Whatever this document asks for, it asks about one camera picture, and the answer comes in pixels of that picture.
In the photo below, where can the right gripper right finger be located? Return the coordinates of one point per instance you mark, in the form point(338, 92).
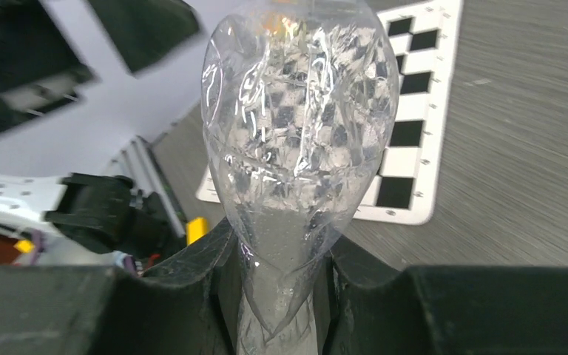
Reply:
point(365, 307)

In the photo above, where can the clear bottle blue cap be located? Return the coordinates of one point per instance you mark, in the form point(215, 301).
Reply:
point(298, 101)

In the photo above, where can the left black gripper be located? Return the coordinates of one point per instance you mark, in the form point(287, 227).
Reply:
point(39, 71)

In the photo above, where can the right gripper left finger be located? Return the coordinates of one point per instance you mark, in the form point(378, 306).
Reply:
point(185, 305)

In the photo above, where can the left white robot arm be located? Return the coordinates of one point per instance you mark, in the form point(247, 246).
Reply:
point(129, 212)

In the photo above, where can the black white chessboard mat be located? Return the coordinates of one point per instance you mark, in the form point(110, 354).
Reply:
point(423, 38)

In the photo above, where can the yellow block near base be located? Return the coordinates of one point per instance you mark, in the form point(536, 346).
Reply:
point(196, 229)

